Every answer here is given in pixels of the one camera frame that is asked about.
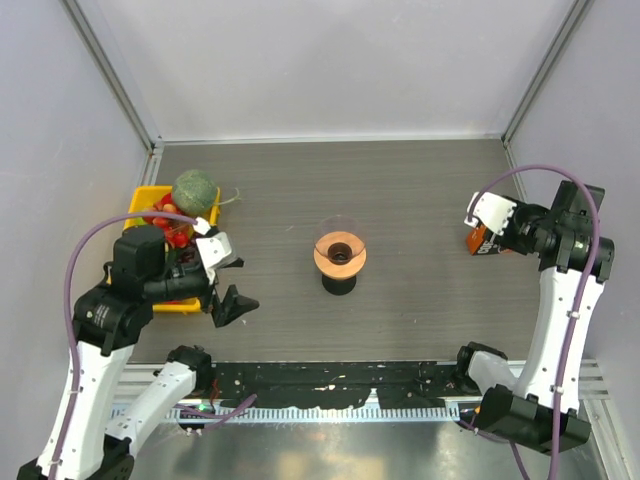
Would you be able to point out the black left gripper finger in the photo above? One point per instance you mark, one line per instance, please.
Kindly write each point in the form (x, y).
(232, 306)
(235, 263)

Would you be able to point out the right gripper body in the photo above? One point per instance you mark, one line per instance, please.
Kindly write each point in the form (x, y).
(511, 237)

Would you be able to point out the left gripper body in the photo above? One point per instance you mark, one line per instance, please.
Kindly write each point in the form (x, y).
(206, 290)

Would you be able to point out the pink glass dripper cone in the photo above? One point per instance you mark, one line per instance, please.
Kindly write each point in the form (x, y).
(339, 239)

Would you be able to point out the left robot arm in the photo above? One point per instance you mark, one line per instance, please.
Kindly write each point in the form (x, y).
(86, 442)

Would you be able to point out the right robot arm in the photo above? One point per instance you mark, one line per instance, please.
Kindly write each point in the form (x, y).
(538, 408)

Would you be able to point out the orange coffee filter box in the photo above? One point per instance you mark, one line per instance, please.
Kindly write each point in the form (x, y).
(482, 242)

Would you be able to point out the dark red coffee server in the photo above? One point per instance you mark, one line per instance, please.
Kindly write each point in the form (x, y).
(338, 274)

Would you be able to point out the green netted melon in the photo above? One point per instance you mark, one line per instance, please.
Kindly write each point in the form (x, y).
(194, 192)

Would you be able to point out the yellow plastic tray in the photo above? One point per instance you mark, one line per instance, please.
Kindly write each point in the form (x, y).
(144, 198)

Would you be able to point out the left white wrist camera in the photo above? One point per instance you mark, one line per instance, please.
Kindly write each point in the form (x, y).
(214, 246)

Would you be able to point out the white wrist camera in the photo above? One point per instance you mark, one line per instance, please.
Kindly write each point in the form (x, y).
(491, 210)
(214, 246)

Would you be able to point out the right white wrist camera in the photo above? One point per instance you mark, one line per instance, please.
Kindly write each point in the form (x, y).
(491, 210)

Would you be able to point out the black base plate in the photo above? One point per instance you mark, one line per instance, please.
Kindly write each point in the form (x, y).
(338, 385)

